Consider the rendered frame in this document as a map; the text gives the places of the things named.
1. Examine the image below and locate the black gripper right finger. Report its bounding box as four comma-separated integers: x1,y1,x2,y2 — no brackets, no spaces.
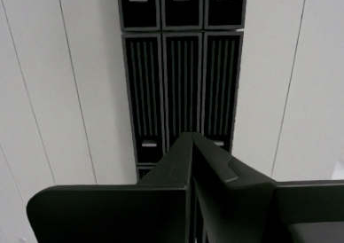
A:
191,132,344,243

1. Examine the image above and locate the white rack cabinet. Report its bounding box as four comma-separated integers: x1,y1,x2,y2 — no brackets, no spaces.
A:
0,0,344,243

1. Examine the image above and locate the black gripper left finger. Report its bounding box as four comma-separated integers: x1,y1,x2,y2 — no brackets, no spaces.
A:
26,132,193,243

